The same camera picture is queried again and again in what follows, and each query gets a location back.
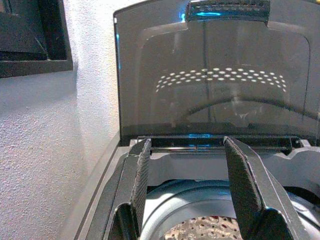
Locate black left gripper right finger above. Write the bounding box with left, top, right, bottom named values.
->
left=223, top=136, right=309, bottom=240

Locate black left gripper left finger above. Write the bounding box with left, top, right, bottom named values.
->
left=87, top=137, right=152, bottom=240

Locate grey top-load washing machine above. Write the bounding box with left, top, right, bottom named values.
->
left=73, top=138, right=320, bottom=240

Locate dark glass washer lid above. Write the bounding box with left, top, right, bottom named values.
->
left=113, top=0, right=320, bottom=147

